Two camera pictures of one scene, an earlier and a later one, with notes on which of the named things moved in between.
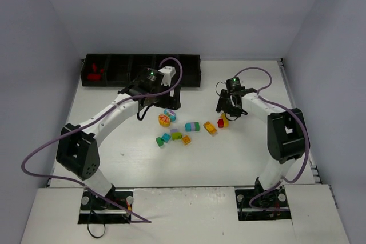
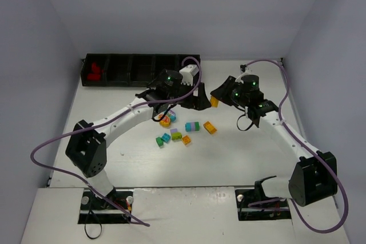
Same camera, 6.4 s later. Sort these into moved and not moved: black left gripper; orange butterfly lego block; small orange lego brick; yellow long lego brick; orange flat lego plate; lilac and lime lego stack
Moved: yellow long lego brick; black left gripper
Not moved: orange butterfly lego block; orange flat lego plate; small orange lego brick; lilac and lime lego stack
